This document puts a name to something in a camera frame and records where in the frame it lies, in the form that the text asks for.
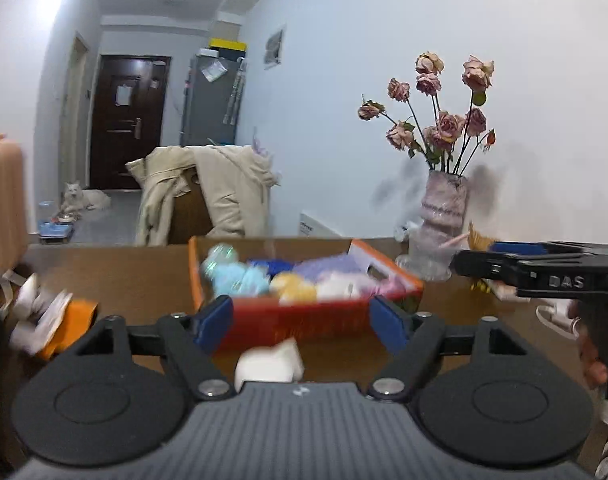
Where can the person's right hand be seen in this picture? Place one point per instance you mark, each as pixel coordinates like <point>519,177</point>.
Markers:
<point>589,355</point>

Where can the pink fluffy towel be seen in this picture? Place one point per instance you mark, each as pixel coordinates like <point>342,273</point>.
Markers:
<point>384,285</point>

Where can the dark brown entrance door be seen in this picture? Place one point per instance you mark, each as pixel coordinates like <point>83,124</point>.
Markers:
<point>108,150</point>

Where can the orange and white tape dispenser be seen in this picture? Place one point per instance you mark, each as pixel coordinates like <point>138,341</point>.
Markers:
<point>73,315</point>

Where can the clear plastic bag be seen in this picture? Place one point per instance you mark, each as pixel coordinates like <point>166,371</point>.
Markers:
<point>213,71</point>

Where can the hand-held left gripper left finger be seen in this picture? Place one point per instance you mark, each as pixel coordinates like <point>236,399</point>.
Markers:
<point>214,321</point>

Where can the brown cardboard box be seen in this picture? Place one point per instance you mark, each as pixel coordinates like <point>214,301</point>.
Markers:
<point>188,215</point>

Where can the grey refrigerator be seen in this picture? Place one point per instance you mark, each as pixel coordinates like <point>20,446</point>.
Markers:
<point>203,110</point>

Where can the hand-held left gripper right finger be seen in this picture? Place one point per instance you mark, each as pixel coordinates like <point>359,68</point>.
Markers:
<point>388,322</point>

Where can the orange pleated fan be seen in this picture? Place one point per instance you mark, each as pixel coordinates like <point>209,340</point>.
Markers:
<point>479,240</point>

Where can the white flat carton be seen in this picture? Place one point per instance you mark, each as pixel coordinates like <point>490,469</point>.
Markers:
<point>311,225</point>

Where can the light blue plush toy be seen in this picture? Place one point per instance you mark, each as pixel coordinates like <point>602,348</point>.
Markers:
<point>238,277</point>

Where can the white cat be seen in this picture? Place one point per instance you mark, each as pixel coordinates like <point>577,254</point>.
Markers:
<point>83,200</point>

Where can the white soft pouch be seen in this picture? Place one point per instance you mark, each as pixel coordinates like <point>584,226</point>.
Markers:
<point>269,362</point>

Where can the white paper notice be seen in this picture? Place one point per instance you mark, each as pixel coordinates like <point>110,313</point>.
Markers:
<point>123,95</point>

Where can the purple cloth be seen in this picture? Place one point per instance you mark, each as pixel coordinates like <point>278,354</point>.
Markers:
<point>329,265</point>

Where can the pink ribbed vase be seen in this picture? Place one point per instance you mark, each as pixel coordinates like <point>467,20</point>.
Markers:
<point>441,210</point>

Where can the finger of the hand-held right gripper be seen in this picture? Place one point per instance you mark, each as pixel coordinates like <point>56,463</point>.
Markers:
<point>516,247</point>
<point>479,264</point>

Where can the beige jacket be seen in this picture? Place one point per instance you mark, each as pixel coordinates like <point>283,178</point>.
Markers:
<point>228,190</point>

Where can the yellow and black box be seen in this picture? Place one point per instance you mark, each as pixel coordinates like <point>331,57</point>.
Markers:
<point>227,45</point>

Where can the white and yellow plush dog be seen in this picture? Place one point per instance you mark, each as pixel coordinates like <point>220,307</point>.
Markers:
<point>294,287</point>

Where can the dried pink roses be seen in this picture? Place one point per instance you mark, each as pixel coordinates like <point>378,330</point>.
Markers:
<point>449,127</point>

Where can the orange plastic basket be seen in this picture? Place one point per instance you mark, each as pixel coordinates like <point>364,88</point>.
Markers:
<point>284,320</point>

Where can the blue pet feeding tray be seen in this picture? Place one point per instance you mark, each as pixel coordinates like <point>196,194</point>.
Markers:
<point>56,231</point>

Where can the wall picture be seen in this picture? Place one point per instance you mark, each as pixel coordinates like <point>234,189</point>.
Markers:
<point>274,47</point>

